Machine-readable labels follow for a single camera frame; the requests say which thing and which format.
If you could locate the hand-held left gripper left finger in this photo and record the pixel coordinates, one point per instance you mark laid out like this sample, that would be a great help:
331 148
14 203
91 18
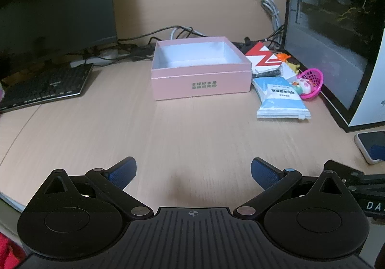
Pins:
121 172

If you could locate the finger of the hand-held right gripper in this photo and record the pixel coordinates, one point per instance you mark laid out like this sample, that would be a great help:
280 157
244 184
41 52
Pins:
340 168

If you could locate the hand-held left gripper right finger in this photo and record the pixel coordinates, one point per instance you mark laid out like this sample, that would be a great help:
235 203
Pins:
265 174

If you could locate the blue and white packet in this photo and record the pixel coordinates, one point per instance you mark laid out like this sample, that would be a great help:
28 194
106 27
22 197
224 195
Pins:
279 97

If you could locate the small colourful toy figure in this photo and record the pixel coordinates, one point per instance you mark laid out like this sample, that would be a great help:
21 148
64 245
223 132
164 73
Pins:
302 85

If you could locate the pink plastic basket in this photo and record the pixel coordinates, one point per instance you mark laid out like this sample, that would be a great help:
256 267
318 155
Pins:
315 76

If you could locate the red and white box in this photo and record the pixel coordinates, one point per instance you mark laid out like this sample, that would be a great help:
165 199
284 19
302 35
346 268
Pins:
261 57

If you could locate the orange toy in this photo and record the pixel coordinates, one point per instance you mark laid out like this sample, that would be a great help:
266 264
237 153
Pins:
282 57

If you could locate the pink cardboard box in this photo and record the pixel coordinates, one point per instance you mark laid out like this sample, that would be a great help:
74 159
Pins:
195 78

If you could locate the smartphone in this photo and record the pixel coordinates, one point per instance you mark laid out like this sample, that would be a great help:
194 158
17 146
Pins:
371 145

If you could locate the black keyboard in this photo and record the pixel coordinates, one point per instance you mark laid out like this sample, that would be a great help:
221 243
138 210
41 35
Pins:
45 85

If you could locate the white power strip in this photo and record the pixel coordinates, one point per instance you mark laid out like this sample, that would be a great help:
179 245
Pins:
105 55

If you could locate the glass-sided computer case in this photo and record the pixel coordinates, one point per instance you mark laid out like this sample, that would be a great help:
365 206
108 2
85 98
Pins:
334 31

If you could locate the red cloth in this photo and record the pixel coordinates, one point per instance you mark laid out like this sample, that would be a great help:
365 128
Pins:
10 252

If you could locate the black computer monitor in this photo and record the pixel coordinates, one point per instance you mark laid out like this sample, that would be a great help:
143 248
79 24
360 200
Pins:
54 1

